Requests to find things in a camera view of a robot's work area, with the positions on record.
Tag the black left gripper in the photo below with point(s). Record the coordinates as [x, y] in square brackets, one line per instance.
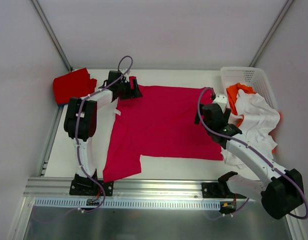
[133, 90]

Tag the orange t shirt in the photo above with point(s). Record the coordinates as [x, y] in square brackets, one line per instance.
[232, 93]

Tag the folded red t shirt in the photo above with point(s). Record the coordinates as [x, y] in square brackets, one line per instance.
[77, 84]

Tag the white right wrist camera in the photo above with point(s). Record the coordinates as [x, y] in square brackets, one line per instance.
[221, 100]

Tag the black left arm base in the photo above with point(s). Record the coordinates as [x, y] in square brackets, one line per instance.
[83, 186]

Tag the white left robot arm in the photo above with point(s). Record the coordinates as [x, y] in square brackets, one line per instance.
[81, 118]

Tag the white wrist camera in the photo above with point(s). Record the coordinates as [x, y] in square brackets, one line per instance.
[125, 77]
[221, 100]

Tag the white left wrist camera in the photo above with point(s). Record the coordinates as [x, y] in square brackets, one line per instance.
[125, 77]

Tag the white perforated plastic basket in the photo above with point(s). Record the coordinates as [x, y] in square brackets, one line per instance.
[252, 77]

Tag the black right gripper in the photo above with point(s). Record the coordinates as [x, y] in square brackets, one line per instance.
[202, 116]

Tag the aluminium mounting rail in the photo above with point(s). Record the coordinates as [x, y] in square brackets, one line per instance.
[123, 189]

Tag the magenta t shirt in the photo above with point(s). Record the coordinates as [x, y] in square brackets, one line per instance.
[158, 124]

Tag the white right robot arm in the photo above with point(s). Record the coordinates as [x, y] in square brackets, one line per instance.
[280, 191]

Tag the white slotted cable duct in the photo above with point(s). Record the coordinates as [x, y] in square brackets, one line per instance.
[155, 204]

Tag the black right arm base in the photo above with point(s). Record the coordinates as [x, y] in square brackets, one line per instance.
[219, 188]

